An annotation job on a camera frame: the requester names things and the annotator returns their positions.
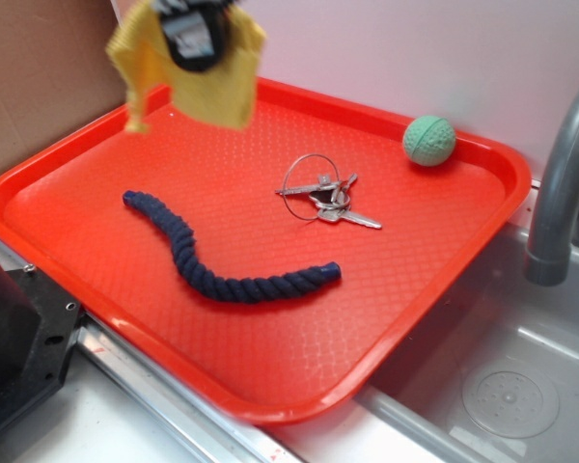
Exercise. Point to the yellow cloth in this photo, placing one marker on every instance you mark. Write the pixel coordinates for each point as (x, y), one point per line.
(223, 95)

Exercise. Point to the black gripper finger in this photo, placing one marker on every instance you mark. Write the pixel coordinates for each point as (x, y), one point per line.
(196, 32)

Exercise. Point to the red plastic tray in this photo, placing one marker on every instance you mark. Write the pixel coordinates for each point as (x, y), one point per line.
(270, 363)

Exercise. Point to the bunch of silver keys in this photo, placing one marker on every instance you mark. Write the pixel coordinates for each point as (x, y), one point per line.
(329, 195)

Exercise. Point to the grey toy sink basin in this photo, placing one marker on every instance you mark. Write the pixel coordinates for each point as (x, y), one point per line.
(491, 374)

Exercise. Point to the green dimpled ball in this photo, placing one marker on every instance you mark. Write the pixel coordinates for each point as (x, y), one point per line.
(429, 141)

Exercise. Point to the brown cardboard panel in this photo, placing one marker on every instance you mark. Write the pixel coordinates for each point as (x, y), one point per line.
(55, 76)

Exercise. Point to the grey toy faucet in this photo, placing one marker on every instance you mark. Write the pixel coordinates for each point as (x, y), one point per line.
(555, 224)

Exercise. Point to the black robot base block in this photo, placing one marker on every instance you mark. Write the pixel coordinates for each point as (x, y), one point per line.
(38, 330)

